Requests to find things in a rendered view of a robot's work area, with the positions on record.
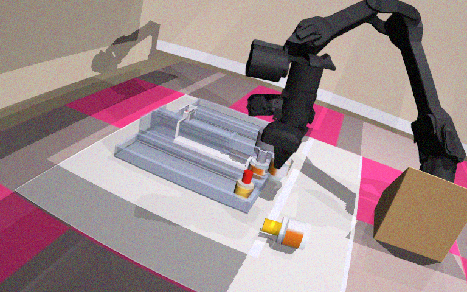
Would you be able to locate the white jar with orange label and yellow lid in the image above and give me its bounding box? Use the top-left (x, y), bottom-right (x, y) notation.
top-left (261, 217), bottom-right (311, 250)

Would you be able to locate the grey cylinder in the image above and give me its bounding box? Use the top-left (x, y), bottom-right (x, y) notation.
top-left (255, 127), bottom-right (274, 153)

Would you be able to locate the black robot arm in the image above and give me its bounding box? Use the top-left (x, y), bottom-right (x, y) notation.
top-left (246, 0), bottom-right (466, 183)

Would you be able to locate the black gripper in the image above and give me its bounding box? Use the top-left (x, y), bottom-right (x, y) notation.
top-left (260, 83), bottom-right (317, 169)

